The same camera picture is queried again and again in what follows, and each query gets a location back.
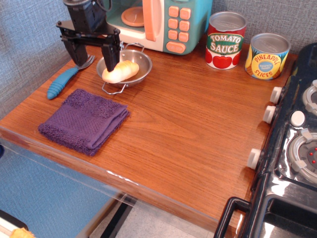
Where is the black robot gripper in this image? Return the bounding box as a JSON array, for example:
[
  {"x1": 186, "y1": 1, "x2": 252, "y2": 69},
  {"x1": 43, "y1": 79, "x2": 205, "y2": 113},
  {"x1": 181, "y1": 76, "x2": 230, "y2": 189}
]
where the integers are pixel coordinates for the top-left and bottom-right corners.
[{"x1": 56, "y1": 0, "x2": 123, "y2": 72}]

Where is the toy bread loaf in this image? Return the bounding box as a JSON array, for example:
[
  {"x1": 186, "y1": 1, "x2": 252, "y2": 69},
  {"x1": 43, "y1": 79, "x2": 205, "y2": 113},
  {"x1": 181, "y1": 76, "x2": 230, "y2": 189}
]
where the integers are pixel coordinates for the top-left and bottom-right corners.
[{"x1": 102, "y1": 60, "x2": 140, "y2": 83}]

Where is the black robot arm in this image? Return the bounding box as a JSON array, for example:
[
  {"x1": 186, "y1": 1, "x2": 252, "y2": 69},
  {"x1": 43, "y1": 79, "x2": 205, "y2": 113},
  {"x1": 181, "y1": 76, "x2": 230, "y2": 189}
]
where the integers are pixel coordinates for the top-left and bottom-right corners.
[{"x1": 56, "y1": 0, "x2": 121, "y2": 71}]

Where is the purple folded towel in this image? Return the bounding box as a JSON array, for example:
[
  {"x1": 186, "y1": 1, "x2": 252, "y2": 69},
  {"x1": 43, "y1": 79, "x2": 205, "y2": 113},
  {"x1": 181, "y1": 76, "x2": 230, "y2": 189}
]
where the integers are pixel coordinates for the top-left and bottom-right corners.
[{"x1": 38, "y1": 89, "x2": 130, "y2": 156}]

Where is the orange microwave turntable plate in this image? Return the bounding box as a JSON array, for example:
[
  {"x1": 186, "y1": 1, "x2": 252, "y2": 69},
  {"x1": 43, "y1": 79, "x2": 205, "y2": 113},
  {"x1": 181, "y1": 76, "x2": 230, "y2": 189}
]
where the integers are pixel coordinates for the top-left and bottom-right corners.
[{"x1": 121, "y1": 6, "x2": 144, "y2": 27}]

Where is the teal toy microwave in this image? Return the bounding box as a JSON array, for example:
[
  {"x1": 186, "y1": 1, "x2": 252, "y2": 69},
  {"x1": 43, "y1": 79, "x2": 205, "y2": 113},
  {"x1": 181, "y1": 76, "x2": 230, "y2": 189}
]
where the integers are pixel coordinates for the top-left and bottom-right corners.
[{"x1": 106, "y1": 0, "x2": 212, "y2": 55}]

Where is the tomato sauce can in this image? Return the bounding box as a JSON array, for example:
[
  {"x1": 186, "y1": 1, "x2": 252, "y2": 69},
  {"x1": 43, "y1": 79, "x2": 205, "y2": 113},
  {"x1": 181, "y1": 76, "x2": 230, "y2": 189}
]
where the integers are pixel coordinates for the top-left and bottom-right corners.
[{"x1": 205, "y1": 11, "x2": 247, "y2": 70}]

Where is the pineapple slices can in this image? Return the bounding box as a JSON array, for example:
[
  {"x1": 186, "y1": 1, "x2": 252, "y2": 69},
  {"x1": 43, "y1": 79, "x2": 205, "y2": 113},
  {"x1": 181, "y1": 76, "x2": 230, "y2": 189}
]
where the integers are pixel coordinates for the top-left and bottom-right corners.
[{"x1": 245, "y1": 33, "x2": 291, "y2": 80}]

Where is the white stove knob middle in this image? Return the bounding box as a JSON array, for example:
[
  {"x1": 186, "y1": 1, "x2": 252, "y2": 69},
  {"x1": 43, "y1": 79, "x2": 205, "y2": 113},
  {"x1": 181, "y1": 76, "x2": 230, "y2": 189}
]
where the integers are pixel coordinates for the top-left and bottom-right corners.
[{"x1": 263, "y1": 106, "x2": 276, "y2": 124}]

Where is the white stove knob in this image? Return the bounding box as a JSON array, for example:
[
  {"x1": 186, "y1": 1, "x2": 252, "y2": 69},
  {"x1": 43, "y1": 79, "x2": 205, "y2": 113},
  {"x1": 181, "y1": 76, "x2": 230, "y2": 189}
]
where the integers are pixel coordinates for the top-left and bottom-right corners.
[
  {"x1": 263, "y1": 106, "x2": 276, "y2": 124},
  {"x1": 247, "y1": 148, "x2": 262, "y2": 170},
  {"x1": 270, "y1": 87, "x2": 283, "y2": 104}
]

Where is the white stove knob top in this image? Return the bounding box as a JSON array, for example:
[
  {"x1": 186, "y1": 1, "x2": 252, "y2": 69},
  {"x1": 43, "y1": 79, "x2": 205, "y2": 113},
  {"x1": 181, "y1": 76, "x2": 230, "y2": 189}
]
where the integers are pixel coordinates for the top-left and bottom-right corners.
[{"x1": 270, "y1": 87, "x2": 283, "y2": 104}]

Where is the white stove knob bottom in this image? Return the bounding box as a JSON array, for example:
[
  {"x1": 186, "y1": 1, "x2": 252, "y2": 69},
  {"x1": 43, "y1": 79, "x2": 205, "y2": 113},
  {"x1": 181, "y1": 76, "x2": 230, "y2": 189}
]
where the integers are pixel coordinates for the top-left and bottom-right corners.
[{"x1": 247, "y1": 148, "x2": 262, "y2": 170}]

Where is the yellow object at corner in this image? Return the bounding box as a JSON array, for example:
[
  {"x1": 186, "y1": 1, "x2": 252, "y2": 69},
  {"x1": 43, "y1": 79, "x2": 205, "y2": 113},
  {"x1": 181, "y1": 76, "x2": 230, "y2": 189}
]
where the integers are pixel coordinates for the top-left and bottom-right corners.
[{"x1": 10, "y1": 228, "x2": 35, "y2": 238}]

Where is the black toy stove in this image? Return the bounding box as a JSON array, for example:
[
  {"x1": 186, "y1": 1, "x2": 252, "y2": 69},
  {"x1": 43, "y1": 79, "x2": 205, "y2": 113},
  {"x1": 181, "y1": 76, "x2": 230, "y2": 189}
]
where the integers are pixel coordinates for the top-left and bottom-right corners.
[{"x1": 236, "y1": 43, "x2": 317, "y2": 238}]

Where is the small steel bowl with handles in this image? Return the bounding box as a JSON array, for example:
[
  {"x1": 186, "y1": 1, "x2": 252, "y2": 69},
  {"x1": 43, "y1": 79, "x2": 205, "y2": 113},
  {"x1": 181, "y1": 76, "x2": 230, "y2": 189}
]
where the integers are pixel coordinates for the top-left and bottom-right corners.
[{"x1": 96, "y1": 43, "x2": 153, "y2": 95}]

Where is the fork with blue handle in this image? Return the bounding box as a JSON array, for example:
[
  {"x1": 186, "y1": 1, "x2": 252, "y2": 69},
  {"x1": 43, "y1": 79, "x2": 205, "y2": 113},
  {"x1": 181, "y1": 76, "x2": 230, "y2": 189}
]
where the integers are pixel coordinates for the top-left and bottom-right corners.
[{"x1": 47, "y1": 55, "x2": 95, "y2": 100}]

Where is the black oven door handle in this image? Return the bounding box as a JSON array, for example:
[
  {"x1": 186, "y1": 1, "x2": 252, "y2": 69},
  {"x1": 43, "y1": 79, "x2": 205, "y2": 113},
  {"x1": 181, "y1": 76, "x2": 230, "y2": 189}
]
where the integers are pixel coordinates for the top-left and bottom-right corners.
[{"x1": 214, "y1": 197, "x2": 251, "y2": 238}]

